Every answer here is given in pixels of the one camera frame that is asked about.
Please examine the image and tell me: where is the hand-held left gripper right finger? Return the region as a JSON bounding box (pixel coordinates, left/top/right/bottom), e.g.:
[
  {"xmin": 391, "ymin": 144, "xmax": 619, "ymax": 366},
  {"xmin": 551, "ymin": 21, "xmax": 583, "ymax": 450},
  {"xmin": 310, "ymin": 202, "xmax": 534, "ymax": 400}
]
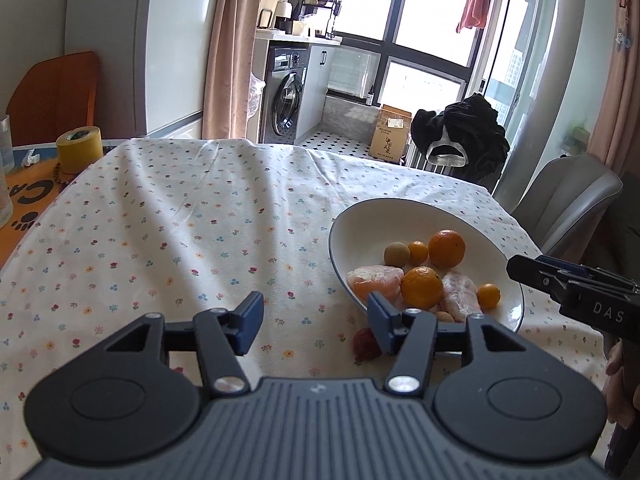
[{"xmin": 367, "ymin": 291, "xmax": 531, "ymax": 395}]

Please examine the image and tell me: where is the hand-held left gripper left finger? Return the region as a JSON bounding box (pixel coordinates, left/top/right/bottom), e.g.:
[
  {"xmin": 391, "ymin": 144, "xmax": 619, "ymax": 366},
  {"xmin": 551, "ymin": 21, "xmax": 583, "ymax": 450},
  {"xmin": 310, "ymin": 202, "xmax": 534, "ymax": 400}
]
[{"xmin": 105, "ymin": 291, "xmax": 264, "ymax": 395}]

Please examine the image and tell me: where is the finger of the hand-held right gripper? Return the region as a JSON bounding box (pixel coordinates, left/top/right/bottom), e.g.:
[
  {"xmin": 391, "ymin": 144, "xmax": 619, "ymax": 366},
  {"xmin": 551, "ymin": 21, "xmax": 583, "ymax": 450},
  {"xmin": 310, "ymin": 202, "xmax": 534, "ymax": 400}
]
[
  {"xmin": 535, "ymin": 255, "xmax": 588, "ymax": 277},
  {"xmin": 506, "ymin": 255, "xmax": 571, "ymax": 303}
]

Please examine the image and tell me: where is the dark red lychee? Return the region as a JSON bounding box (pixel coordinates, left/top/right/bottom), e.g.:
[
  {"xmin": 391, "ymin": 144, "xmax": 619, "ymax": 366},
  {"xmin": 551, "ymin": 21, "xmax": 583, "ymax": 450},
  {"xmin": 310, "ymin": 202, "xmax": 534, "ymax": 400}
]
[{"xmin": 352, "ymin": 327, "xmax": 383, "ymax": 361}]

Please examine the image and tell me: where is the large peeled orange piece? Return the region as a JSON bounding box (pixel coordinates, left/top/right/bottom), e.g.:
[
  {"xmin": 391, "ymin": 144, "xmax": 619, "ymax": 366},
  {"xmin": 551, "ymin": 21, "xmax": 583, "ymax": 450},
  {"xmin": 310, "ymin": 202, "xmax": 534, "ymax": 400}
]
[{"xmin": 346, "ymin": 266, "xmax": 405, "ymax": 301}]

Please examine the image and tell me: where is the small orange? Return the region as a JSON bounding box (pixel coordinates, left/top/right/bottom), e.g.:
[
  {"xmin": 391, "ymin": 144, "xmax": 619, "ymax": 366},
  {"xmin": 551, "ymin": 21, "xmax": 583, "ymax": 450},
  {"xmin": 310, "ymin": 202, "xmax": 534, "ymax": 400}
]
[{"xmin": 400, "ymin": 266, "xmax": 444, "ymax": 310}]

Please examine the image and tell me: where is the green-brown longan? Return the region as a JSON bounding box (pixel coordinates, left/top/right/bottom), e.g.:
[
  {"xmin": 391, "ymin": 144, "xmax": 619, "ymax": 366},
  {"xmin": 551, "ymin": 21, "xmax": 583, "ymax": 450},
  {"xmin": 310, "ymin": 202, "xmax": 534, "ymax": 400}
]
[{"xmin": 384, "ymin": 242, "xmax": 410, "ymax": 267}]

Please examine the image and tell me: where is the pink snack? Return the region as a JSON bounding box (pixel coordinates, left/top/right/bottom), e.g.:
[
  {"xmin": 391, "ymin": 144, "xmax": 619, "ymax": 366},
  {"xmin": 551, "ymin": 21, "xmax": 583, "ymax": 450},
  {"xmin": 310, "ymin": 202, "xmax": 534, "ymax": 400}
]
[{"xmin": 440, "ymin": 271, "xmax": 483, "ymax": 323}]

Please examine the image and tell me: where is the white bowl with blue rim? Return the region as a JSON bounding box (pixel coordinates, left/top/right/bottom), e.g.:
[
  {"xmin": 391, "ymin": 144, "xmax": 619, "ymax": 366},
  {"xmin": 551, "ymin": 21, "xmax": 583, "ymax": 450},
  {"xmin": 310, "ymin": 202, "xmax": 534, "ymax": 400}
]
[{"xmin": 328, "ymin": 198, "xmax": 526, "ymax": 333}]

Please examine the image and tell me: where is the person's right hand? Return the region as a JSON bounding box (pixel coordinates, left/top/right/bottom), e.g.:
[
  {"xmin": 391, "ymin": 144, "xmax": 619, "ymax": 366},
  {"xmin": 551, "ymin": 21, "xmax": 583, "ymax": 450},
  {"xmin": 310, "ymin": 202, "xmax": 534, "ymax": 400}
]
[{"xmin": 602, "ymin": 342, "xmax": 640, "ymax": 426}]

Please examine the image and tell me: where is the grey upholstered chair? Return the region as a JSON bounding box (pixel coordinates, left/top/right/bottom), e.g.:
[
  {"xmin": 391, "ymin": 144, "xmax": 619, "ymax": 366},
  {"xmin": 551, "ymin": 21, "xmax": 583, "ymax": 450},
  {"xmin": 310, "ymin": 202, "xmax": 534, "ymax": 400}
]
[{"xmin": 492, "ymin": 154, "xmax": 623, "ymax": 261}]

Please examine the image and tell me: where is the floral white tablecloth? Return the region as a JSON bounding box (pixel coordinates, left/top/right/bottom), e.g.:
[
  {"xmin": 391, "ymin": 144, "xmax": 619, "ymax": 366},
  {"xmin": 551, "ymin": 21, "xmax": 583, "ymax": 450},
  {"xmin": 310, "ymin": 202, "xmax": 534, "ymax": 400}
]
[{"xmin": 0, "ymin": 137, "xmax": 613, "ymax": 466}]

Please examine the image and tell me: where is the black garment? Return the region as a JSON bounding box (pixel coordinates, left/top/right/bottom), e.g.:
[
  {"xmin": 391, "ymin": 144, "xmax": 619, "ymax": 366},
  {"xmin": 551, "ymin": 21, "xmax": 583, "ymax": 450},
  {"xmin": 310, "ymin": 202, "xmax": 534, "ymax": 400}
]
[{"xmin": 411, "ymin": 94, "xmax": 511, "ymax": 183}]

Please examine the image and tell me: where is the white metal rack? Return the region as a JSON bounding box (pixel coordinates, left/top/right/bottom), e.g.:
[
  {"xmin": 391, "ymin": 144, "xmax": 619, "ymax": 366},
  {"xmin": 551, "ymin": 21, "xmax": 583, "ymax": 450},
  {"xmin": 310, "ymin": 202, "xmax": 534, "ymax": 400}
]
[{"xmin": 405, "ymin": 145, "xmax": 456, "ymax": 176}]

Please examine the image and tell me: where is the cardboard box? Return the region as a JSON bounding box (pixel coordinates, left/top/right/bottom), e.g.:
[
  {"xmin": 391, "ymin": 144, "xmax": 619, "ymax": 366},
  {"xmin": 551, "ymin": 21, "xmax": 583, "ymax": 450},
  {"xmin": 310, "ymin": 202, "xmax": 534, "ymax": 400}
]
[{"xmin": 369, "ymin": 105, "xmax": 413, "ymax": 163}]

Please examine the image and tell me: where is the beige pink curtain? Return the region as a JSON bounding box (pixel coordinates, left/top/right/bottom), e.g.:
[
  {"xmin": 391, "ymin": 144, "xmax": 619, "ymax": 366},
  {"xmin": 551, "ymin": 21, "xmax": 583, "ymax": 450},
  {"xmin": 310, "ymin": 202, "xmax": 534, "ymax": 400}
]
[
  {"xmin": 202, "ymin": 0, "xmax": 266, "ymax": 141},
  {"xmin": 587, "ymin": 0, "xmax": 640, "ymax": 176}
]

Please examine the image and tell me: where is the clear plastic bag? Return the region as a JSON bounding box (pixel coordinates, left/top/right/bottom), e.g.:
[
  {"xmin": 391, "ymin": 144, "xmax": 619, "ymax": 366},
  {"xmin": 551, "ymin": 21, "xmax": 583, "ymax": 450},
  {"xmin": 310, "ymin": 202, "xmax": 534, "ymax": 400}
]
[{"xmin": 246, "ymin": 75, "xmax": 266, "ymax": 123}]

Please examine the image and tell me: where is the silver washing machine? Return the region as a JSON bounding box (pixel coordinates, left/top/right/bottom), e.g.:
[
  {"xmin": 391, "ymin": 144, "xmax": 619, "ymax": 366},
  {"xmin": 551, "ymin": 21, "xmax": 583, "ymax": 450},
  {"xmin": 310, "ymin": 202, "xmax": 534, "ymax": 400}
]
[{"xmin": 259, "ymin": 47, "xmax": 308, "ymax": 145}]

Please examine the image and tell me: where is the yellow tape roll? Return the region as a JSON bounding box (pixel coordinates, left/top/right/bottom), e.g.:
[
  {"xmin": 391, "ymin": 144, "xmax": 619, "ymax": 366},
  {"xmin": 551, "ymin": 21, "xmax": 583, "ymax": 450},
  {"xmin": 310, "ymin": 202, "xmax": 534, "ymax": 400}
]
[{"xmin": 56, "ymin": 126, "xmax": 105, "ymax": 177}]

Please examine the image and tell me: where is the white kitchen cabinet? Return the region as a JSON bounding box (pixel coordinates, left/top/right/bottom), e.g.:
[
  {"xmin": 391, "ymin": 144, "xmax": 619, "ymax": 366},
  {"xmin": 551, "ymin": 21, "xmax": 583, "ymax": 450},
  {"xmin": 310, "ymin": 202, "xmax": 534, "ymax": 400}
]
[{"xmin": 295, "ymin": 45, "xmax": 343, "ymax": 141}]

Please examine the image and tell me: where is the orange paw print mat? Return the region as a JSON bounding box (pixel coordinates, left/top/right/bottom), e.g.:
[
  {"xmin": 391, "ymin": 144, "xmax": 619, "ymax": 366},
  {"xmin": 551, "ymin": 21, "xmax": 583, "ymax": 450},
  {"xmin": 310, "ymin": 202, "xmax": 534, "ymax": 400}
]
[{"xmin": 0, "ymin": 145, "xmax": 121, "ymax": 271}]

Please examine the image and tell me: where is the orange wooden chair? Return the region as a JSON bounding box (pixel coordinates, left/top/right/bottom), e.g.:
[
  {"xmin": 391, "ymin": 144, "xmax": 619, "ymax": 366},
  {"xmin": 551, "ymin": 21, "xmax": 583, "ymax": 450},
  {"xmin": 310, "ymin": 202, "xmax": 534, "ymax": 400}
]
[{"xmin": 6, "ymin": 51, "xmax": 99, "ymax": 147}]

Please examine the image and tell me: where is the black dish rack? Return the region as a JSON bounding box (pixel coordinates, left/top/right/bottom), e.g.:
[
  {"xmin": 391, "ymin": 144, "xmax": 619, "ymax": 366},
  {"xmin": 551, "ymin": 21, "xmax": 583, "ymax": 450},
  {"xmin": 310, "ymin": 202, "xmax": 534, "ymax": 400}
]
[{"xmin": 302, "ymin": 0, "xmax": 343, "ymax": 40}]

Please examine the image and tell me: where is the wooden cutting board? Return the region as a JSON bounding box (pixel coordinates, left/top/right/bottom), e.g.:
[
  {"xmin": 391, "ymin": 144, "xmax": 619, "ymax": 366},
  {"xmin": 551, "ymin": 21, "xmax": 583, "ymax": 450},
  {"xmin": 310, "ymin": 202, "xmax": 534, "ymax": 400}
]
[{"xmin": 257, "ymin": 0, "xmax": 283, "ymax": 28}]

